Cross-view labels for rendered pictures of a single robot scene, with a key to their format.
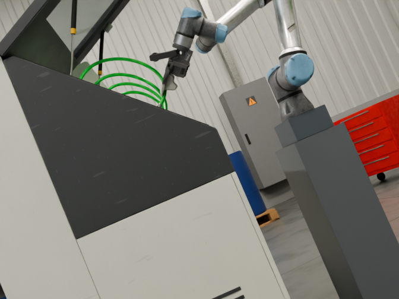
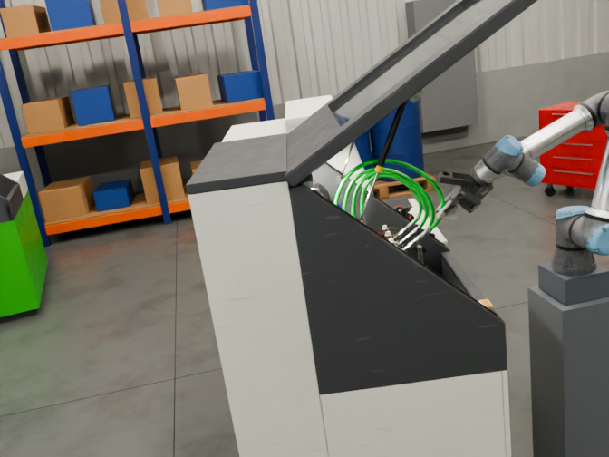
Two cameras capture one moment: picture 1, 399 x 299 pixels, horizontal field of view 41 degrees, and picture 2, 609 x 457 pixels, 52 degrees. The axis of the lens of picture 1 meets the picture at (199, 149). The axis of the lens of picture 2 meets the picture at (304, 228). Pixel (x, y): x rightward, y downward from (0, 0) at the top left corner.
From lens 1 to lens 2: 1.11 m
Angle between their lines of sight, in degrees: 21
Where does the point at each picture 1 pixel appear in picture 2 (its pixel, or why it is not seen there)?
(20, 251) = (259, 393)
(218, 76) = not seen: outside the picture
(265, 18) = not seen: outside the picture
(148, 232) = (395, 405)
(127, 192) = (387, 364)
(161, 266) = (398, 439)
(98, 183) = (359, 347)
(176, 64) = (468, 198)
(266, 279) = not seen: outside the picture
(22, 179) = (278, 324)
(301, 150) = (567, 320)
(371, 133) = (584, 141)
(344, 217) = (580, 393)
